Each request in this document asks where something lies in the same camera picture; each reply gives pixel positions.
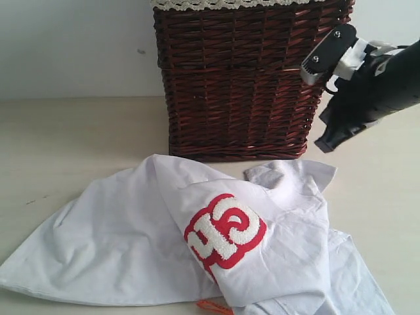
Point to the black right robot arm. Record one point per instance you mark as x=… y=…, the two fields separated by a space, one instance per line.
x=402 y=79

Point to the white t-shirt red patch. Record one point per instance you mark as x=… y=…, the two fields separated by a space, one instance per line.
x=175 y=230

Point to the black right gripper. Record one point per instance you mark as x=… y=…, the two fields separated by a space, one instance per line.
x=359 y=102

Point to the dark brown wicker basket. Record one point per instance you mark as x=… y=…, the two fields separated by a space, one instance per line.
x=232 y=78

